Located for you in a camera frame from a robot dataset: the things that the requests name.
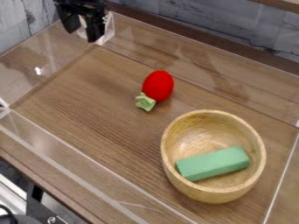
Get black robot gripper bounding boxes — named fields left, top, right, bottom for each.
left=54, top=0, right=107, bottom=42

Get red plush fruit green stem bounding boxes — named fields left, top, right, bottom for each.
left=135, top=70, right=174, bottom=112

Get clear acrylic tray walls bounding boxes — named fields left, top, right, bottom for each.
left=0, top=15, right=299, bottom=224

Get round wooden bowl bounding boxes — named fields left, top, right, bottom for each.
left=161, top=109, right=268, bottom=204

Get green rectangular block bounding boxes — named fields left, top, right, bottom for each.
left=175, top=147, right=250, bottom=182

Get black table leg frame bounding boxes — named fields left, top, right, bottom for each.
left=26, top=182, right=81, bottom=224

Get black cable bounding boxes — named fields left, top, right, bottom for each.
left=0, top=204, right=19, bottom=224

